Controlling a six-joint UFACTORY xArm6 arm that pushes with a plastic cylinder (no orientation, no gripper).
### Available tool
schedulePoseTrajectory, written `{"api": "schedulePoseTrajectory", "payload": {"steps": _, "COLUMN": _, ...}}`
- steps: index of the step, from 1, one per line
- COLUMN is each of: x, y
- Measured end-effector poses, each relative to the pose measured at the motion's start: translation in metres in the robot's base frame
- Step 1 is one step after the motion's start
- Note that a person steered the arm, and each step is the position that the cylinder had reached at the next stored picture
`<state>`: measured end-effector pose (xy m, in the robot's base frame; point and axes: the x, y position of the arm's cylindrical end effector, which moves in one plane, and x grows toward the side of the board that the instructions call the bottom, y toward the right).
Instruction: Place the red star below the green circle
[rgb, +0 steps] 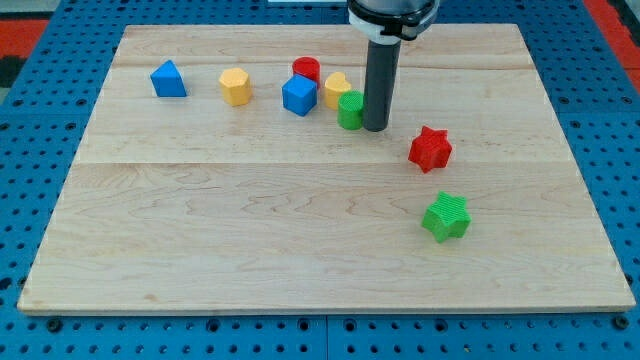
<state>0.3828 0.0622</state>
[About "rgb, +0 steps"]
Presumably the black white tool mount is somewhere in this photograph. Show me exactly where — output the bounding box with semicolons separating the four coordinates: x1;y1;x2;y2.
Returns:
347;0;440;45

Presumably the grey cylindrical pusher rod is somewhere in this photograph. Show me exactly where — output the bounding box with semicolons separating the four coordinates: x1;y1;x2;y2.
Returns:
362;41;401;132

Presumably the red star block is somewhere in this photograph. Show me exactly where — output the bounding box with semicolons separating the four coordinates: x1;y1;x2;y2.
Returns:
408;126;453;173

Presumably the green star block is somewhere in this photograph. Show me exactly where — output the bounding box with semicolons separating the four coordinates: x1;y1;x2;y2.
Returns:
421;191;472;243

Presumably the yellow heart block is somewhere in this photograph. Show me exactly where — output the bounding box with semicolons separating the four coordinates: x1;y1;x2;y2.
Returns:
324;72;352;110

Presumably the green cylinder block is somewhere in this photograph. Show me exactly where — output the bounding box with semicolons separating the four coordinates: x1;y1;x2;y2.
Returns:
337;90;364;130

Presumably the red cylinder block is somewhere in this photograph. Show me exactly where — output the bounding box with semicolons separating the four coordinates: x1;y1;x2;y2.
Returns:
292;56;321;87

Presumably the blue cube block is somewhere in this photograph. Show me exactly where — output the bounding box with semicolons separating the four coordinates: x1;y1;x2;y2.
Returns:
282;74;317;117

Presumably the yellow hexagon block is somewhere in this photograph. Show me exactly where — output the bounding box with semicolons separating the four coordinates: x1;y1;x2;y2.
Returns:
219;68;252;106

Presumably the wooden board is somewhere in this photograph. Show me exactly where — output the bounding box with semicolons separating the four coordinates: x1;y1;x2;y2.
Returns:
18;24;635;316

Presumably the blue triangle block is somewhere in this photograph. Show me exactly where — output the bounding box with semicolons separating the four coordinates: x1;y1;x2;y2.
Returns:
150;60;187;97

